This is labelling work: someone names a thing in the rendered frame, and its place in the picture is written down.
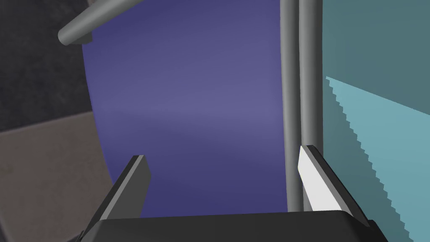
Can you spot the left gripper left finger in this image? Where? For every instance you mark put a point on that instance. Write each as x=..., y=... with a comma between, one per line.
x=129, y=195

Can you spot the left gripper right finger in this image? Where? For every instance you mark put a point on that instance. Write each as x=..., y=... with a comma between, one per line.
x=319, y=188

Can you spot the purple door leaf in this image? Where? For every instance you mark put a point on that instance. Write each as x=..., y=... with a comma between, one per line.
x=191, y=107

